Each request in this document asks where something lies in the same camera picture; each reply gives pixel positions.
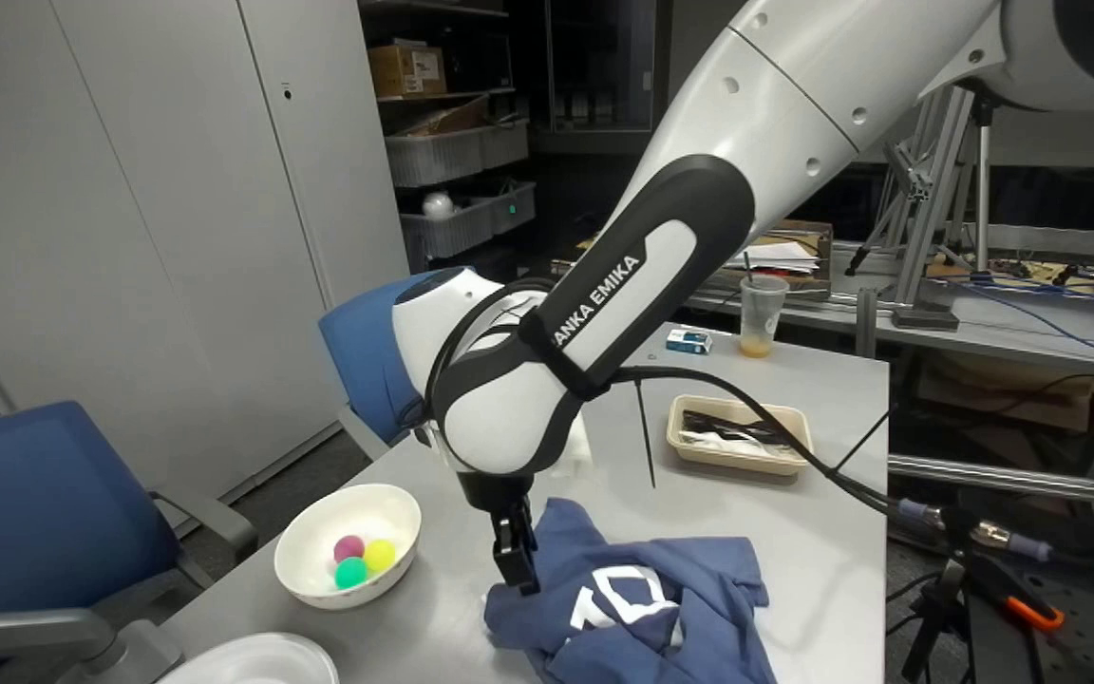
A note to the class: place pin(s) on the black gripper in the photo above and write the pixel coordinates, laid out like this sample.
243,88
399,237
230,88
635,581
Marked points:
515,545

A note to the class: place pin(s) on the blue t-shirt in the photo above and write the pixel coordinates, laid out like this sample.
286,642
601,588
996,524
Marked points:
635,614

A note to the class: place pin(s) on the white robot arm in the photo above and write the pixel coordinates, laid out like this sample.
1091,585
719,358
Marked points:
778,106

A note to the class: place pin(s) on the yellow ball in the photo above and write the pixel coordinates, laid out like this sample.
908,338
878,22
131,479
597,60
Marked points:
380,558

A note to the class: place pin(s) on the pink ball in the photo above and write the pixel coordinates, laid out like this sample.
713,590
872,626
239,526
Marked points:
348,549

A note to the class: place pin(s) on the green ball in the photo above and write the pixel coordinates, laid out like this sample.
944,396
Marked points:
352,574

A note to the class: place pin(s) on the white bowl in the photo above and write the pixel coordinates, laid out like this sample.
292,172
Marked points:
369,511

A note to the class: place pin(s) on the far blue chair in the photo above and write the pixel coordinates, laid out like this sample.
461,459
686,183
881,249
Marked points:
380,406

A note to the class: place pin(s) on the blue chair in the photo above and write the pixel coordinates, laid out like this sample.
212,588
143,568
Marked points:
85,549
380,406

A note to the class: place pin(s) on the black cutlery in tray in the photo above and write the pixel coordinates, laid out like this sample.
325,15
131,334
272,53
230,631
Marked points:
729,431

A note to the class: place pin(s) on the beige tray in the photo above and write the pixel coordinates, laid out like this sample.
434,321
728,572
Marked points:
739,454

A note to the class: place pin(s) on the small white blue box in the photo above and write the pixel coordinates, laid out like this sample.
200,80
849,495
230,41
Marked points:
687,345

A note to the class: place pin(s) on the white plate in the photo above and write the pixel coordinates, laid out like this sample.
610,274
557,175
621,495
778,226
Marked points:
258,658

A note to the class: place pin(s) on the grey storage bin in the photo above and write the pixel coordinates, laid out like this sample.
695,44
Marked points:
477,217

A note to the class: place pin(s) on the plastic cup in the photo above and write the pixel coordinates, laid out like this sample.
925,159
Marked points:
761,305

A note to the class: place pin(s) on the near blue chair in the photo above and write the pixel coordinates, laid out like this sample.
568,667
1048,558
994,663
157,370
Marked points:
85,549

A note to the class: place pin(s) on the cardboard box on shelf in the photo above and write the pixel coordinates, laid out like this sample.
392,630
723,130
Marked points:
409,72

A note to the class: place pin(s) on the orange black clamp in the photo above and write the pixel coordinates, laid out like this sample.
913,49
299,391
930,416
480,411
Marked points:
996,588

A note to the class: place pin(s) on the aluminium frame stand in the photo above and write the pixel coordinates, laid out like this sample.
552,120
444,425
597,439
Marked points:
941,141

